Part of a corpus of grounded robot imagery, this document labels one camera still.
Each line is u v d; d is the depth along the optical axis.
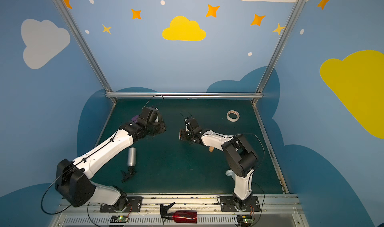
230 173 0.81
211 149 0.93
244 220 0.71
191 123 0.75
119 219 0.70
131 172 0.82
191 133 0.75
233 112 1.14
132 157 0.87
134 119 1.11
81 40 0.84
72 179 0.40
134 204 0.75
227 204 0.75
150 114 0.62
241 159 0.49
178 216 0.68
